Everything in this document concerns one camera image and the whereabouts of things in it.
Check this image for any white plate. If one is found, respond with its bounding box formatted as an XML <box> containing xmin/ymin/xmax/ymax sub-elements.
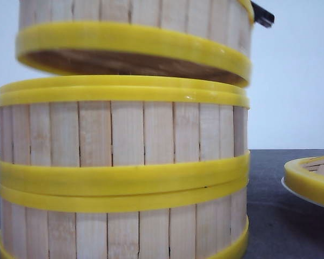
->
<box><xmin>280</xmin><ymin>178</ymin><xmax>324</xmax><ymax>212</ymax></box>

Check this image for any front bamboo steamer basket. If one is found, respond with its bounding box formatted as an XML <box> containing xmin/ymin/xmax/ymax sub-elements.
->
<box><xmin>0</xmin><ymin>180</ymin><xmax>249</xmax><ymax>259</ymax></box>

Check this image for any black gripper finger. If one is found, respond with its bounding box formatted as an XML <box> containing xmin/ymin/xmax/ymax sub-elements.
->
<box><xmin>251</xmin><ymin>1</ymin><xmax>275</xmax><ymax>28</ymax></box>

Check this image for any yellow bamboo steamer lid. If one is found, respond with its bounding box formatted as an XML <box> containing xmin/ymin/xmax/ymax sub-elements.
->
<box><xmin>281</xmin><ymin>156</ymin><xmax>324</xmax><ymax>207</ymax></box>

